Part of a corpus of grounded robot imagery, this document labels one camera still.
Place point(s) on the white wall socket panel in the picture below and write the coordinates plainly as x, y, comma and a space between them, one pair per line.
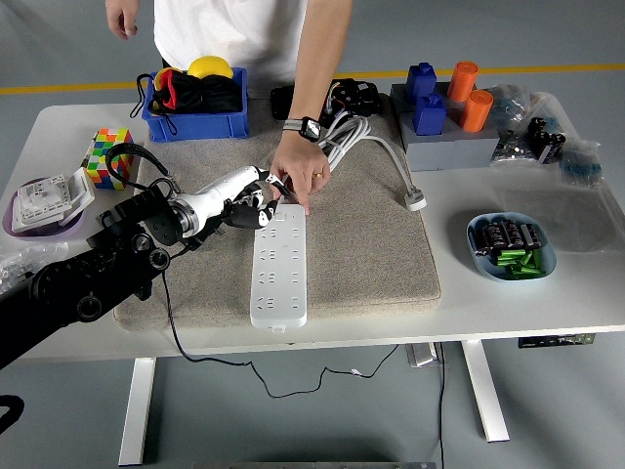
36, 205
78, 193

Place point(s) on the clear bag small parts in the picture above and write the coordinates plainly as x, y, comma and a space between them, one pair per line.
29, 259

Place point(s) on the black wrist watch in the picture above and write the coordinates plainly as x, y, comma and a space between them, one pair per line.
310, 128

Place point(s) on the grey block base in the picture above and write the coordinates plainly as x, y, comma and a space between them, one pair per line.
449, 151

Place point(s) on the clear bag metal parts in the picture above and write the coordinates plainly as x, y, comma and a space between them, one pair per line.
512, 149

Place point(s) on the person's right hand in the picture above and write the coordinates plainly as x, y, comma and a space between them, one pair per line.
122, 19

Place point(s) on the blue block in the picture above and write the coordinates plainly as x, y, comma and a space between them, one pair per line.
429, 117
420, 80

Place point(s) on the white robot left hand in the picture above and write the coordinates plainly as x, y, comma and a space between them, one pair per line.
220, 193

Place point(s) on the person's left forearm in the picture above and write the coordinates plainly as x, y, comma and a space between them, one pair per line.
317, 63

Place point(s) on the purple tray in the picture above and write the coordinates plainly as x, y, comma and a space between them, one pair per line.
49, 234

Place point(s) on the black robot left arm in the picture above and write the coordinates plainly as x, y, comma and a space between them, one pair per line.
73, 288

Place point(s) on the white table leg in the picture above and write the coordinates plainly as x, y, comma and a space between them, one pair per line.
486, 391
139, 410

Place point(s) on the light blue tray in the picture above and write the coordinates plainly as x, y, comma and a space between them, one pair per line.
548, 251

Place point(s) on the white power strip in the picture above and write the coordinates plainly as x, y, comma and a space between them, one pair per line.
280, 283

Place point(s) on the large empty clear bag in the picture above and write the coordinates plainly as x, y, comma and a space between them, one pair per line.
586, 220

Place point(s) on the grey-brown mat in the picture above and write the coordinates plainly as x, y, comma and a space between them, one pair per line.
366, 254

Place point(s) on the orange cylinder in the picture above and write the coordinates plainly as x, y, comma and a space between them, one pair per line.
477, 112
461, 80

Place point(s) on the colourful puzzle cube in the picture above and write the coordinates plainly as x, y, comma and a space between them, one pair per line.
102, 146

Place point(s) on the black electronic device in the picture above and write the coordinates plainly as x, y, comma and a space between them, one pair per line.
356, 95

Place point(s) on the person's left hand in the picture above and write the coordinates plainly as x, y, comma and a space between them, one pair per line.
300, 163

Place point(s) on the grey metal box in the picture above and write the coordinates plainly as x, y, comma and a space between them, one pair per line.
422, 354

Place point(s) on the clear bag black capacitors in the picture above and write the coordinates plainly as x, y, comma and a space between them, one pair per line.
547, 139

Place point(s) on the green battery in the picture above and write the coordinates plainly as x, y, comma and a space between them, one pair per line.
510, 256
525, 272
532, 258

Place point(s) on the person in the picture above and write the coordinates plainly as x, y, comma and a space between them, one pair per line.
229, 34

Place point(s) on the yellow ball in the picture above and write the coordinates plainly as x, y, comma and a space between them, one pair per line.
210, 67

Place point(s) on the clear bag blue components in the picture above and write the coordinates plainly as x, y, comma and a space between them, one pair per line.
581, 166
510, 105

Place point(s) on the black capacitor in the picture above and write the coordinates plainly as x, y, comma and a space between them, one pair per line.
498, 234
531, 237
513, 233
481, 239

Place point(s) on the blue plastic bin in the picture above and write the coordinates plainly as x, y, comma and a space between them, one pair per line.
195, 127

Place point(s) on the black table control panel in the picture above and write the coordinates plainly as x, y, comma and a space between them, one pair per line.
556, 340

